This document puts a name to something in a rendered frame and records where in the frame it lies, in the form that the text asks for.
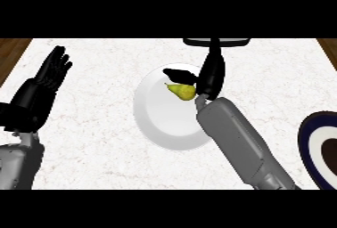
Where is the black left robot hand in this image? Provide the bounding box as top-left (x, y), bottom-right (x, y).
top-left (0, 45), bottom-right (74, 134)

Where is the white oval plate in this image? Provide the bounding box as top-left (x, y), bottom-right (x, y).
top-left (133, 62), bottom-right (217, 151)

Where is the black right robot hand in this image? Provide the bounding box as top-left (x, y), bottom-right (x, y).
top-left (162, 38), bottom-right (226, 102)

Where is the dark blue rimmed plate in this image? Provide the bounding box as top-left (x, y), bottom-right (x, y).
top-left (295, 110), bottom-right (337, 191)

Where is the yellow-green pear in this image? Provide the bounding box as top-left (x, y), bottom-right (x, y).
top-left (164, 83), bottom-right (198, 102)

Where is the black tray-shaped object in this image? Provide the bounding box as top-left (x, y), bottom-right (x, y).
top-left (181, 38), bottom-right (251, 47)

